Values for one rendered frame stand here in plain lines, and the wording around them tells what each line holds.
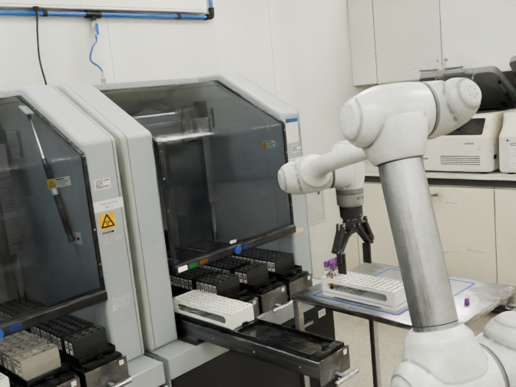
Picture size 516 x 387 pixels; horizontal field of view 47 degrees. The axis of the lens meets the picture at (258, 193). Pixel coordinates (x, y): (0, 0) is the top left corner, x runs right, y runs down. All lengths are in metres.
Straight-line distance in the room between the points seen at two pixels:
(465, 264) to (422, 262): 2.73
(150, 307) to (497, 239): 2.49
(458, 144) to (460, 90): 2.50
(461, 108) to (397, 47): 3.02
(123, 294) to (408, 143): 1.01
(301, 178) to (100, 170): 0.60
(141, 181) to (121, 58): 1.41
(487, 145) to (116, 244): 2.55
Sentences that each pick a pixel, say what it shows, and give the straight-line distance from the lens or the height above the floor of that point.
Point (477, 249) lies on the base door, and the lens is 3.99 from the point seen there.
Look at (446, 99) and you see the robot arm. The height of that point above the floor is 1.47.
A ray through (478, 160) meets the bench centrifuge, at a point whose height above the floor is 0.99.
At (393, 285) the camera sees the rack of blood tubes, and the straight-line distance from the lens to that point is 1.97.
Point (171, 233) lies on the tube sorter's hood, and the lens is 1.96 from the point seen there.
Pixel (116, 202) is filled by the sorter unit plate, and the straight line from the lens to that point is 1.85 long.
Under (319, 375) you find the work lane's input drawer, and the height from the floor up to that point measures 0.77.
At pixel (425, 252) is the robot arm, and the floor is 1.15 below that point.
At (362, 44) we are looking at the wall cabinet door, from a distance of 4.57.
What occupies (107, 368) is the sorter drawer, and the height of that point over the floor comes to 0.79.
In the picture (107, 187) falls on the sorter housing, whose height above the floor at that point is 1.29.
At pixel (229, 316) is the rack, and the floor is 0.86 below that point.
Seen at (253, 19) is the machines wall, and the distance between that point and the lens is 3.87.
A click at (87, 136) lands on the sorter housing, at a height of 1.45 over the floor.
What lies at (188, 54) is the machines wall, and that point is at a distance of 3.48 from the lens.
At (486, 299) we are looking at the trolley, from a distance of 2.03.
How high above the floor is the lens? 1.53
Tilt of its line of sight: 10 degrees down
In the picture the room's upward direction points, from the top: 6 degrees counter-clockwise
